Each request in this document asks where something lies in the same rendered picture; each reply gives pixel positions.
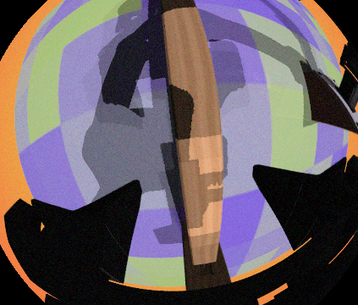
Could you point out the wooden post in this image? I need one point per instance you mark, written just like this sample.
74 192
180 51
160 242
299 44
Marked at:
196 277

